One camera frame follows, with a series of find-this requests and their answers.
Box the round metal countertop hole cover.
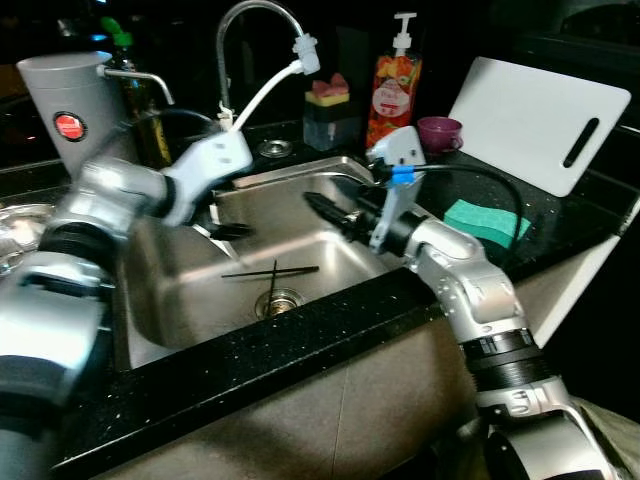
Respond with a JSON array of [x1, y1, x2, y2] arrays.
[[257, 139, 295, 160]]

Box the black sponge holder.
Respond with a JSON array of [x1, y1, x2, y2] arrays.
[[303, 98, 351, 152]]

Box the stainless steel sink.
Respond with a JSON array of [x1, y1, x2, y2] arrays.
[[113, 154, 443, 373]]

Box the metal sink drain strainer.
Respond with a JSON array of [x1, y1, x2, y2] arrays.
[[254, 287, 305, 320]]

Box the green sponge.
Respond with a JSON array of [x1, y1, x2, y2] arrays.
[[443, 198, 532, 250]]

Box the purple cup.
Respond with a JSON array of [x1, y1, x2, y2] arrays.
[[416, 116, 465, 155]]

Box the orange dish soap pump bottle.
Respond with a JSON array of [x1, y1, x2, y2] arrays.
[[364, 12, 424, 152]]

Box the oil bottle with green cap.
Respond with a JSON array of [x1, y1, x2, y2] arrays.
[[100, 15, 173, 168]]

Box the small chrome canister tap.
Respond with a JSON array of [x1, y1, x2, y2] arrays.
[[98, 66, 177, 107]]

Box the chrome gooseneck sink faucet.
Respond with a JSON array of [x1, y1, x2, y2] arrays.
[[214, 0, 321, 133]]

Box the grey canister with red logo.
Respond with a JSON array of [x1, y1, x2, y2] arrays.
[[17, 52, 133, 183]]

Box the shiny metal dish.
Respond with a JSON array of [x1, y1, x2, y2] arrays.
[[0, 200, 57, 273]]

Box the white plastic cutting board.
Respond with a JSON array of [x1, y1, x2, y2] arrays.
[[446, 56, 606, 199]]

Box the olive plastic bag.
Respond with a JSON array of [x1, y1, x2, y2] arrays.
[[568, 394, 640, 480]]

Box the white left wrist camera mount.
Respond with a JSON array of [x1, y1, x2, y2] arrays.
[[163, 130, 254, 227]]

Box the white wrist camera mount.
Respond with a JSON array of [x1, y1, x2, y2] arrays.
[[163, 130, 254, 227], [366, 126, 430, 251]]

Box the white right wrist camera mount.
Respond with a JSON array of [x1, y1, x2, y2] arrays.
[[366, 126, 430, 251]]

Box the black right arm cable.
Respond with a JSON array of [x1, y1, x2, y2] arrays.
[[390, 163, 527, 253]]

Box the white faucet sprayer hose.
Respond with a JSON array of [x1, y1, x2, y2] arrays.
[[230, 34, 322, 132]]

